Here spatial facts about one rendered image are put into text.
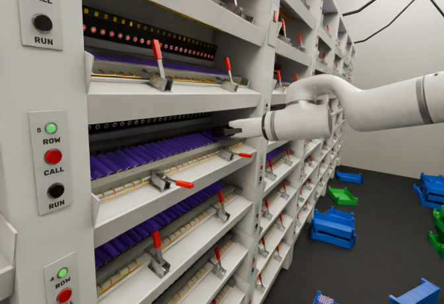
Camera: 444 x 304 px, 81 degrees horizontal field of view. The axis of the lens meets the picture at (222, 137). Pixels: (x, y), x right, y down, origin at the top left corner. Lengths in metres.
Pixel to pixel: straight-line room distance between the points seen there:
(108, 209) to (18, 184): 0.15
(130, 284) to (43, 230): 0.26
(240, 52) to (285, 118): 0.33
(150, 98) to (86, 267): 0.27
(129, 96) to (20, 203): 0.19
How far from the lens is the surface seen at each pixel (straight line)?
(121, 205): 0.48
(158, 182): 0.52
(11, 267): 0.40
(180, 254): 0.68
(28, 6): 0.36
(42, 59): 0.36
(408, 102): 0.57
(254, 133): 0.70
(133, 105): 0.43
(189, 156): 0.63
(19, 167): 0.36
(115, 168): 0.53
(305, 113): 0.66
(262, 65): 0.87
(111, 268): 0.59
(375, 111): 0.59
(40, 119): 0.35
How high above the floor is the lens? 1.14
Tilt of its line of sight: 11 degrees down
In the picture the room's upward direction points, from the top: 3 degrees clockwise
